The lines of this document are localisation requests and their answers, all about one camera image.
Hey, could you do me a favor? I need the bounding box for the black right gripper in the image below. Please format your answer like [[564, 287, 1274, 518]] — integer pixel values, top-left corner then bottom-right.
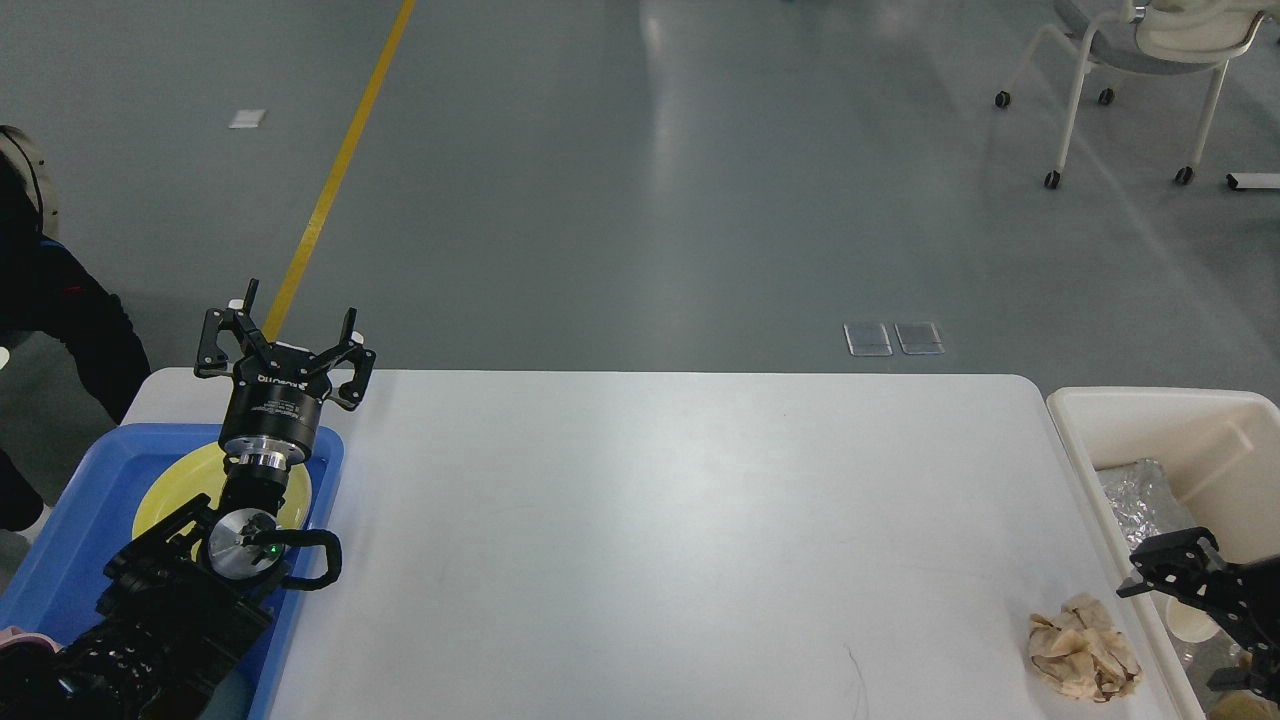
[[1116, 527, 1279, 705]]

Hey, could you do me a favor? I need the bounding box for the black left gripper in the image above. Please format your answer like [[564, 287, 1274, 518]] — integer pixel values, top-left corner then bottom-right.
[[195, 279, 378, 471]]

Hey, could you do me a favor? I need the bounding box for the white paper cup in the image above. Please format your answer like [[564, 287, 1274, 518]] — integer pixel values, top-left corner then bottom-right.
[[1164, 596, 1221, 644]]

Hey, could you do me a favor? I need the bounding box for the yellow plastic plate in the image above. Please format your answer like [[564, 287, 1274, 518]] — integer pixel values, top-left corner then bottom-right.
[[113, 436, 312, 580]]

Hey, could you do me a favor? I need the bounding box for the foil tray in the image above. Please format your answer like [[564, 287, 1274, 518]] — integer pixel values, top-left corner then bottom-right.
[[1096, 457, 1199, 551], [1172, 632, 1253, 711]]

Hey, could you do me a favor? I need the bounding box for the brown paper ball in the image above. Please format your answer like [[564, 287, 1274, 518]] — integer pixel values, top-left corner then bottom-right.
[[1027, 593, 1144, 705]]

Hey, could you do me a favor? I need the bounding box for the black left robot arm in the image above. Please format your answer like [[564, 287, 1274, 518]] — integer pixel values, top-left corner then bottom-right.
[[3, 281, 375, 719]]

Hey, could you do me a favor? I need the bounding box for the brown paper in bin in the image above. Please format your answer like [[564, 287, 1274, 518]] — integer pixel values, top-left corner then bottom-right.
[[1206, 691, 1279, 720]]

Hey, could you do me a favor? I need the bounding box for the beige waste bin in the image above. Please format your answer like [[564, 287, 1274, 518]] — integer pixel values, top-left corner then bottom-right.
[[1047, 387, 1277, 719]]

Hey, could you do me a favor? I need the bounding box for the person in black clothes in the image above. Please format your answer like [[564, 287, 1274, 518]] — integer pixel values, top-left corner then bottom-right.
[[0, 126, 151, 546]]

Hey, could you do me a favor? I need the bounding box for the blue plastic tray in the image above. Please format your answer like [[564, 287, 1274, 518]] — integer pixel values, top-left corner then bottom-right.
[[1, 423, 346, 719]]

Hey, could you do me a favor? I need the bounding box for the pink mug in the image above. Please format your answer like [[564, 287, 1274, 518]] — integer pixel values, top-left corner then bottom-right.
[[0, 626, 61, 653]]

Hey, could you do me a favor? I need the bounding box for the white bar on floor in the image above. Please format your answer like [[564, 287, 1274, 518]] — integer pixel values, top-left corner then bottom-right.
[[1225, 172, 1280, 192]]

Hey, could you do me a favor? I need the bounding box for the white office chair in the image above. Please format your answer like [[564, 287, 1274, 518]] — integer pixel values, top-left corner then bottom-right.
[[993, 1, 1277, 190]]

